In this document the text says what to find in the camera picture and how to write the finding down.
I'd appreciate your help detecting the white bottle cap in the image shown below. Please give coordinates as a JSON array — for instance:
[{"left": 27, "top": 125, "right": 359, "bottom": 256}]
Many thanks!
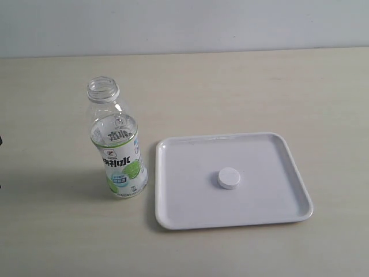
[{"left": 217, "top": 167, "right": 241, "bottom": 190}]

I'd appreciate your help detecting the white rectangular plastic tray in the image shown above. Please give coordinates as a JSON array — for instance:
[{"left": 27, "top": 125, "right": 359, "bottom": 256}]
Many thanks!
[{"left": 155, "top": 132, "right": 314, "bottom": 230}]

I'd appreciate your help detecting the clear plastic water bottle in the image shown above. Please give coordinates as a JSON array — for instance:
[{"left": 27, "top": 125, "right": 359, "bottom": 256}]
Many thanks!
[{"left": 86, "top": 76, "right": 148, "bottom": 199}]

